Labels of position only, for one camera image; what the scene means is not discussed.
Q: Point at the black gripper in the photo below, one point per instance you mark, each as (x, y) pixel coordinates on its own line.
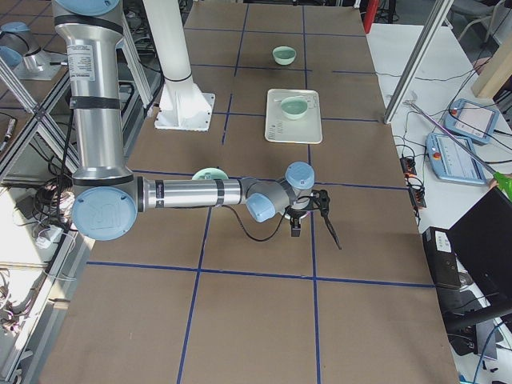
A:
(296, 216)

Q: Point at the black desktop box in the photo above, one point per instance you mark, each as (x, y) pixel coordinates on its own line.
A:
(440, 258)

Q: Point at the cream bear serving tray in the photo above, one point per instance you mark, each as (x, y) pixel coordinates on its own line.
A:
(278, 128)

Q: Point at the green bowl on tray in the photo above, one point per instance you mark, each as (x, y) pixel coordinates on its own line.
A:
(294, 108)

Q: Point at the aluminium frame post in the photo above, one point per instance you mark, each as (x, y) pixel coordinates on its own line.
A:
(433, 22)

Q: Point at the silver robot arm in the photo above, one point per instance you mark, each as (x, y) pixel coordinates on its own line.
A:
(108, 196)

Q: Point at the green bowl left side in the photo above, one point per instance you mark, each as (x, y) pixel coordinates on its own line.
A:
(284, 55)

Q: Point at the black computer monitor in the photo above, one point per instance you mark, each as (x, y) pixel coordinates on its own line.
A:
(481, 240)

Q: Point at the metal reacher grabber stick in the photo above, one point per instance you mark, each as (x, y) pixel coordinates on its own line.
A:
(503, 182)

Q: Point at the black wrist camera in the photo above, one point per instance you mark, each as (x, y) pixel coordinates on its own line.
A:
(322, 201)

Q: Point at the blue teach pendant near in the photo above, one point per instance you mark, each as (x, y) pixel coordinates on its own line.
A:
(449, 161)

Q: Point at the white camera stand base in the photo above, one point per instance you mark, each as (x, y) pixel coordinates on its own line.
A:
(182, 105)

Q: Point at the green bowl with ice cubes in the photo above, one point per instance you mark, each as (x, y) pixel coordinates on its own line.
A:
(210, 173)

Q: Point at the blue teach pendant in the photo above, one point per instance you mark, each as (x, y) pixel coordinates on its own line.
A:
(472, 120)
(449, 161)

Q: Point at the blue teach pendant far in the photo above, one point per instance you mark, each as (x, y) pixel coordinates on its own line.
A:
(472, 120)

